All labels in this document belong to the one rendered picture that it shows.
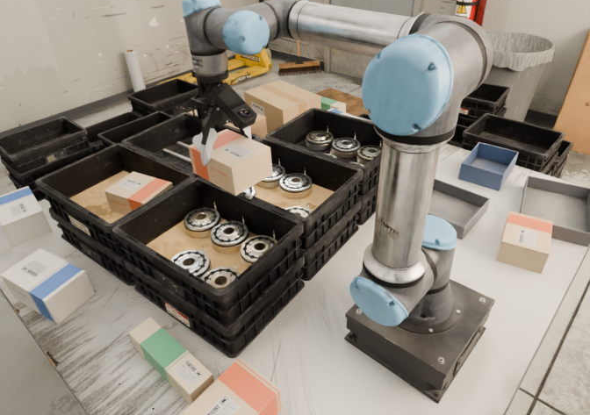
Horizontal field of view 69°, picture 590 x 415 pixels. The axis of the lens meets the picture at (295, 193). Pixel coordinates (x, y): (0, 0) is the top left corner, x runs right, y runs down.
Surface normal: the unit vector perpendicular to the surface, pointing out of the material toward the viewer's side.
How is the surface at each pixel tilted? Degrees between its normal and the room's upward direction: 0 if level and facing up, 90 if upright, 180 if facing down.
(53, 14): 90
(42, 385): 0
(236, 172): 90
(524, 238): 0
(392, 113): 84
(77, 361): 0
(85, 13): 90
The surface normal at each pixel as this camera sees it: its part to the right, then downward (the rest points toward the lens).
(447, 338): -0.08, -0.83
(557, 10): -0.67, 0.44
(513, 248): -0.49, 0.51
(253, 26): 0.74, 0.37
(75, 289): 0.87, 0.26
